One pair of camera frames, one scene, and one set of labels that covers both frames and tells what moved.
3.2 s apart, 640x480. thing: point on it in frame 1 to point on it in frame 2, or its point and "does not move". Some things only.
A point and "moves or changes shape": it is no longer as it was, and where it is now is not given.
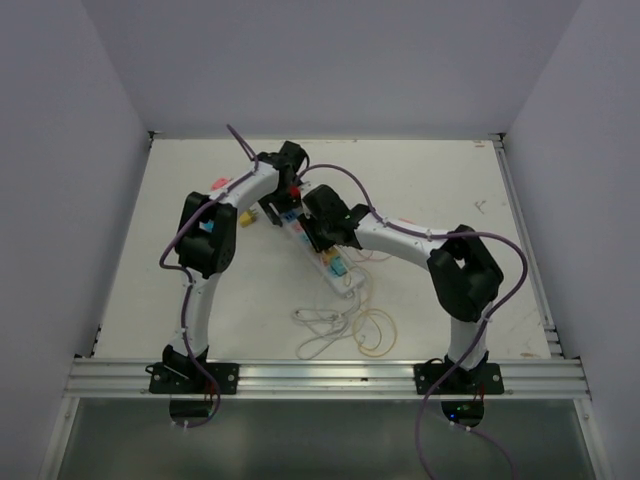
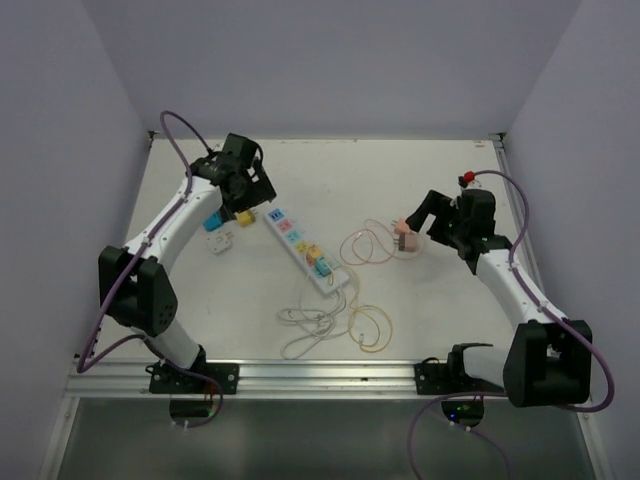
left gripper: x=280 y=208 to x=261 y=191
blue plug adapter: x=208 y=226 does not move
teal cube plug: x=338 y=266 to x=321 y=266
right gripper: x=308 y=220 to x=434 y=203
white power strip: x=338 y=270 moves or changes shape
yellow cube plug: x=248 y=217 does not move
